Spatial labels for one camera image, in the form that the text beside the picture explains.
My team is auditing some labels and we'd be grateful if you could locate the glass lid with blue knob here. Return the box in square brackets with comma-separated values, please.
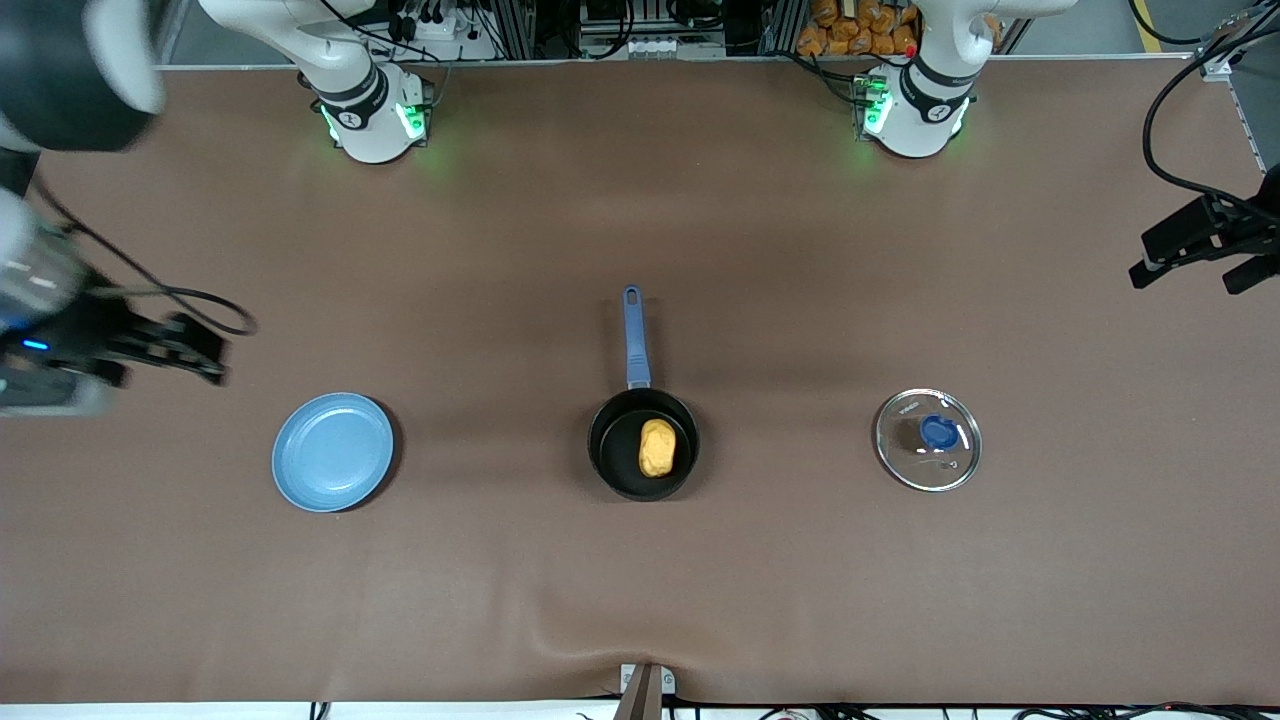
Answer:
[873, 388, 984, 493]

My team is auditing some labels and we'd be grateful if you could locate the yellow potato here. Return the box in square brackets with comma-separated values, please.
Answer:
[638, 418, 680, 480]

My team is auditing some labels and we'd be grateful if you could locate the light blue plate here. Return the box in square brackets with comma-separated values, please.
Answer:
[271, 392, 397, 514]

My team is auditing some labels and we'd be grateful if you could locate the orange snack pile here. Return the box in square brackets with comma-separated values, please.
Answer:
[795, 0, 922, 59]

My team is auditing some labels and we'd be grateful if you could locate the white power strip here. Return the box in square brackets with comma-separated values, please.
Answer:
[362, 0, 501, 63]

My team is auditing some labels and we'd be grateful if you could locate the brown table mat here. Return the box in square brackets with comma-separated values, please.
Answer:
[0, 55, 1280, 707]

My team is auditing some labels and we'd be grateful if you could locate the white terminal strip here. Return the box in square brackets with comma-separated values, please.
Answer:
[580, 35, 727, 59]

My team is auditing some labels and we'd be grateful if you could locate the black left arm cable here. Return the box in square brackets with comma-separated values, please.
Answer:
[1142, 0, 1280, 219]

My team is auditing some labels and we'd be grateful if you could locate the aluminium frame profile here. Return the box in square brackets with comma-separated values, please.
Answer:
[1195, 0, 1280, 83]

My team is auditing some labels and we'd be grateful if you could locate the black pot with blue handle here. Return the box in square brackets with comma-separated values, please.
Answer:
[586, 285, 702, 503]

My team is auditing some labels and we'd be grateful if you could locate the metal mount bracket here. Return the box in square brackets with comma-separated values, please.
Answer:
[619, 662, 677, 720]

